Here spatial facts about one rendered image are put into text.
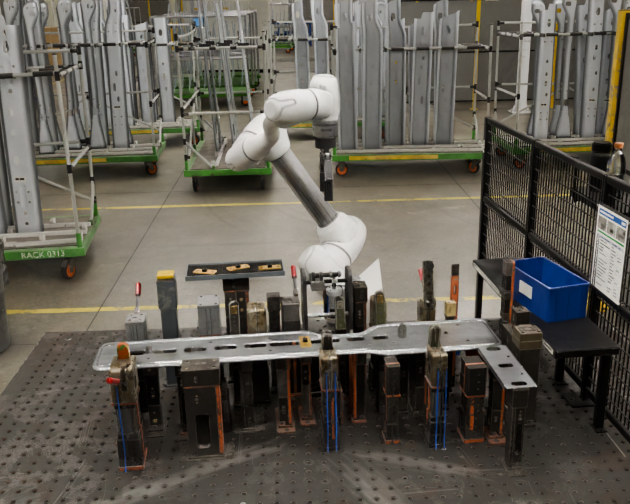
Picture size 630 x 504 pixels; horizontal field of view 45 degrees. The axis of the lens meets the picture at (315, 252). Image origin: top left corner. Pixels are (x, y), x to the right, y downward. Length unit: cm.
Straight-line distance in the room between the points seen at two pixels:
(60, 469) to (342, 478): 91
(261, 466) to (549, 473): 91
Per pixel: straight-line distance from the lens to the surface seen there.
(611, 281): 269
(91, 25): 1032
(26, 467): 272
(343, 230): 328
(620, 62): 526
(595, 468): 264
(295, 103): 250
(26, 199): 664
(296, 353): 256
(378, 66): 936
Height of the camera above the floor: 214
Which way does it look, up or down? 19 degrees down
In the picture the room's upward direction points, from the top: 1 degrees counter-clockwise
